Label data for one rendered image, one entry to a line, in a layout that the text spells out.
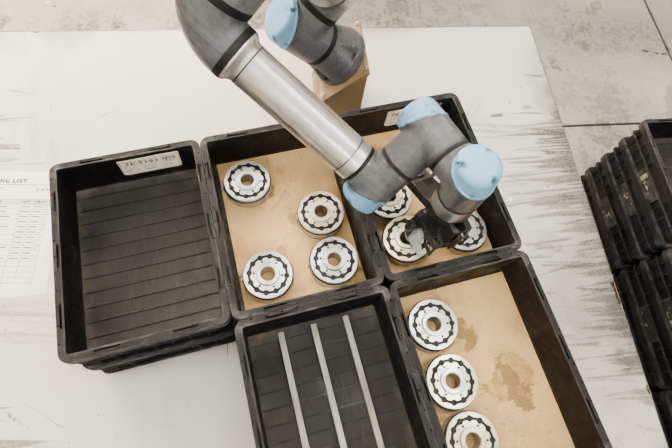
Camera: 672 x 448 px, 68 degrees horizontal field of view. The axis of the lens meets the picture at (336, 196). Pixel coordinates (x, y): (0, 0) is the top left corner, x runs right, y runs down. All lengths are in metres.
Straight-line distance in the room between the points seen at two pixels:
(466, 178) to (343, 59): 0.58
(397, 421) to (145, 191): 0.72
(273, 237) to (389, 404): 0.41
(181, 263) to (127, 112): 0.52
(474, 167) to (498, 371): 0.50
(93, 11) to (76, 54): 1.15
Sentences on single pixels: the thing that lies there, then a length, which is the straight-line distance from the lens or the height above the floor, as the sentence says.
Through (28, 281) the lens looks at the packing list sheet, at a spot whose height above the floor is 0.70.
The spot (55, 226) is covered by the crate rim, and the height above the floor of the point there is 0.93.
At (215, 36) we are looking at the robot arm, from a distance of 0.79.
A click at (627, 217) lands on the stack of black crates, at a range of 1.97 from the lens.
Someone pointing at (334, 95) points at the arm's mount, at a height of 0.82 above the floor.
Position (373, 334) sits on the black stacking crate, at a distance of 1.06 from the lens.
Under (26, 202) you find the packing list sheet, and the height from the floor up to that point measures 0.70.
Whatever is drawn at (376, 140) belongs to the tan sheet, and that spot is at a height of 0.83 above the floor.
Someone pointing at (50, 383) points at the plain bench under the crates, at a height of 0.70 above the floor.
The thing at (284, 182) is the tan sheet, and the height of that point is 0.83.
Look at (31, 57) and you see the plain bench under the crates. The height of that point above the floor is 0.70.
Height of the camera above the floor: 1.86
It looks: 65 degrees down
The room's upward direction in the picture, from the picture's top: 11 degrees clockwise
